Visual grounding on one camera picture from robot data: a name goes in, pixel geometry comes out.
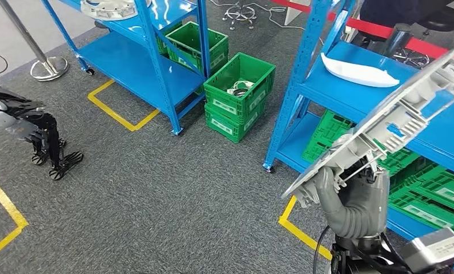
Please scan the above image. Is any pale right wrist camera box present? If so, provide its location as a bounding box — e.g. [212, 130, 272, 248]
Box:
[399, 227, 454, 274]

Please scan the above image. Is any silver wheel hubcap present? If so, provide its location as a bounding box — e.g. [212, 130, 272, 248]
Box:
[80, 0, 152, 22]
[280, 41, 454, 209]

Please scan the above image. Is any black barrier stanchion post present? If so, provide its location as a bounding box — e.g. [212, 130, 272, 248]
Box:
[380, 22, 413, 58]

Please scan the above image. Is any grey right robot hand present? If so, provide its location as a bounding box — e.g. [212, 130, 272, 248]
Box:
[314, 166, 391, 232]

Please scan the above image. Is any red barrier tape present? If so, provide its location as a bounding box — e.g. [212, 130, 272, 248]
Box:
[272, 0, 454, 68]

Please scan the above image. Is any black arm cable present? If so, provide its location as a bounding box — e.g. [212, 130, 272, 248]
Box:
[312, 226, 331, 274]

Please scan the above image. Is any person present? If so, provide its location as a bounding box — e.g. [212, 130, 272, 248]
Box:
[359, 0, 454, 27]

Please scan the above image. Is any blue metal shelf rack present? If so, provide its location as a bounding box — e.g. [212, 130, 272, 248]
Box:
[262, 0, 454, 274]
[41, 0, 212, 136]

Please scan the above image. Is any white curved plastic part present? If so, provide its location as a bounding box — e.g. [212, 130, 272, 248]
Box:
[320, 52, 400, 88]

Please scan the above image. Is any white and black cable bundle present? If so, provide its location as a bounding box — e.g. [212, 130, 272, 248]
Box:
[226, 80, 256, 98]

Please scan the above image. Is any black stool chrome base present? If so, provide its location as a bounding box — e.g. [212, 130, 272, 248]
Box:
[222, 2, 259, 32]
[393, 6, 454, 70]

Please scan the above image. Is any chrome barrier stanchion post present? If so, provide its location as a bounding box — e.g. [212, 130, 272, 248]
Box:
[0, 0, 70, 82]

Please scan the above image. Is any white desk panel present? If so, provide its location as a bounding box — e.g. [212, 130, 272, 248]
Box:
[285, 0, 311, 26]

